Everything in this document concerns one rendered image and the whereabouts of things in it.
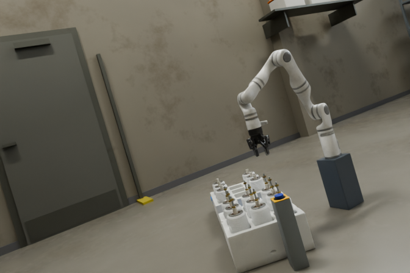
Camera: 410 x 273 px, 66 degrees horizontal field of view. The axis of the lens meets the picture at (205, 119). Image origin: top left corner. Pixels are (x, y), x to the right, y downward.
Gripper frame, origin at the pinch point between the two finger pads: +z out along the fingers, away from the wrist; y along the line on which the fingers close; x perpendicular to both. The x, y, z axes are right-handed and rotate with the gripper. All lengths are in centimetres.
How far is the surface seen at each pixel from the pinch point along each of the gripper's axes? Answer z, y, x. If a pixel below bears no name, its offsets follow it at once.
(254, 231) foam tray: 30.9, 3.7, -26.8
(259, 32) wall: -127, -169, 287
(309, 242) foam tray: 44.0, 18.9, -8.1
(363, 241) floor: 48, 39, 5
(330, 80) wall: -25, -136, 402
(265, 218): 27.6, 6.0, -19.3
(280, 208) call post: 19.7, 21.6, -25.4
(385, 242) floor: 48, 48, 5
